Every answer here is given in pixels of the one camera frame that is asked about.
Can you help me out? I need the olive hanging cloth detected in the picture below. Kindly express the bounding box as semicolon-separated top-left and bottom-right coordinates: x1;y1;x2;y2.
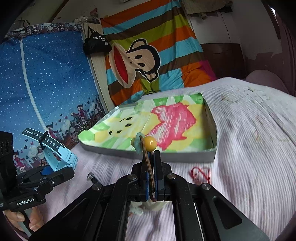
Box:
182;0;233;20

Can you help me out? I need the pink bed cover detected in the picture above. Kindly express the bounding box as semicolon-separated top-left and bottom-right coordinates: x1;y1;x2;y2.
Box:
14;77;296;241

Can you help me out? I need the white pearl hair clip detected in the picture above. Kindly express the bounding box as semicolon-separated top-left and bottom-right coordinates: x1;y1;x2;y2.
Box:
129;200;168;215

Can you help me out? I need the blue dotted fabric wardrobe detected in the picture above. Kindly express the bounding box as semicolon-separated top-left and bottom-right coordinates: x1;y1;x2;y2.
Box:
1;23;105;173

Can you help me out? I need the grey tray colourful paper lining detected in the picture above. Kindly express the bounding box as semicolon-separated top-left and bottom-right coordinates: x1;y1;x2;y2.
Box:
78;93;217;163

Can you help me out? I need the black camera box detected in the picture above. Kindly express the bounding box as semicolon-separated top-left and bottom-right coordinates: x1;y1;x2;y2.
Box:
1;131;16;198

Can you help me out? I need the brown hair tie yellow bead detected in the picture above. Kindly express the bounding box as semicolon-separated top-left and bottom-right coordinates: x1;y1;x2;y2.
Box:
130;133;157;202

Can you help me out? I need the pink pillow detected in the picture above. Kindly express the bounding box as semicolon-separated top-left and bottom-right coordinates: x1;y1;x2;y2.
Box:
245;70;289;94

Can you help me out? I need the person's left hand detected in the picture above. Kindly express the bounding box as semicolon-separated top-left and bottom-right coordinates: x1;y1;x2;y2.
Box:
3;206;44;232

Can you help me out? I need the striped monkey blanket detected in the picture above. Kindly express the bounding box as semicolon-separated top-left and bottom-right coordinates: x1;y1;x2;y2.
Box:
101;1;216;105

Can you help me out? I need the red string bracelet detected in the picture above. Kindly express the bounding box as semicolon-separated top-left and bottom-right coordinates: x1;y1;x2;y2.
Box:
190;166;212;186

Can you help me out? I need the black hanging bag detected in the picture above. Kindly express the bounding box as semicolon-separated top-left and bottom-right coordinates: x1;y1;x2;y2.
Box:
83;26;112;55

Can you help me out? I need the dark wooden headboard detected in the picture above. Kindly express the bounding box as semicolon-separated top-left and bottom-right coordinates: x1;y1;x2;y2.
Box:
201;43;247;79

